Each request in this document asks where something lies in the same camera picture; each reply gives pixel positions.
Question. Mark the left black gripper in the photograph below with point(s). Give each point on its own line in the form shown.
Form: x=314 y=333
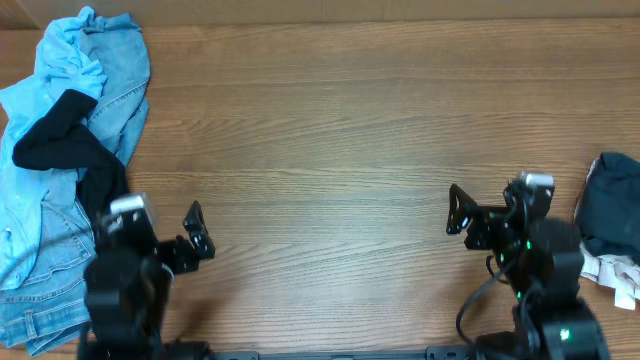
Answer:
x=189 y=260

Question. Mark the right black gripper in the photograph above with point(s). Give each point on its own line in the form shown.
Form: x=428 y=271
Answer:
x=481 y=228

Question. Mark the black t-shirt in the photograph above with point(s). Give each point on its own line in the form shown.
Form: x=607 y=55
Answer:
x=60 y=140

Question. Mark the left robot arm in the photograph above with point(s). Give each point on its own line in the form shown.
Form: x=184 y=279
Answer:
x=130 y=279

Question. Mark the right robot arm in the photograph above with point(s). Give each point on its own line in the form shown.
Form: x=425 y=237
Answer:
x=539 y=257

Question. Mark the folded dark garment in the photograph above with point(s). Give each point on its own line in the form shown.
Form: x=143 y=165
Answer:
x=608 y=209

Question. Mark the blue denim jeans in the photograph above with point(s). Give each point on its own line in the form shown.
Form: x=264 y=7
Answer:
x=48 y=309

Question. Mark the folded beige garment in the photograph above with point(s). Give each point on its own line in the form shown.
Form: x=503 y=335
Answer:
x=616 y=272

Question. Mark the light blue shirt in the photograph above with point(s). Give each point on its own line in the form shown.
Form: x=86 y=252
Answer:
x=65 y=81

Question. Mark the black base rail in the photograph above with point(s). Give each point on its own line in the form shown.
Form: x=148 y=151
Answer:
x=434 y=352

